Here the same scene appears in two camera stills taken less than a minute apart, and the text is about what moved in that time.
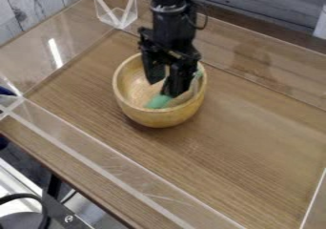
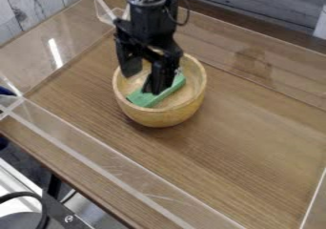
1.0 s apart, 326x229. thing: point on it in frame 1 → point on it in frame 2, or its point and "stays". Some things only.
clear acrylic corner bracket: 116,16 stays
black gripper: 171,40 → 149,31
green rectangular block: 158,101 → 146,100
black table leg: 54,190 stays
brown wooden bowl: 134,91 stays
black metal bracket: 60,214 stays
